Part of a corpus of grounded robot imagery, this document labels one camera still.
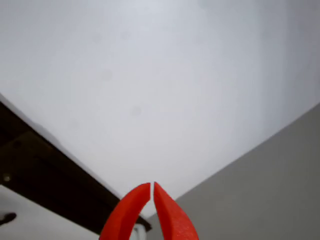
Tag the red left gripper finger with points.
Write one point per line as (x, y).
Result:
(122, 215)

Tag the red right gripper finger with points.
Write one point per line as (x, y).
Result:
(172, 220)

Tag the white table leg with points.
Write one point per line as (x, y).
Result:
(138, 233)

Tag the black aluminium table rail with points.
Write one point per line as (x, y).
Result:
(50, 175)

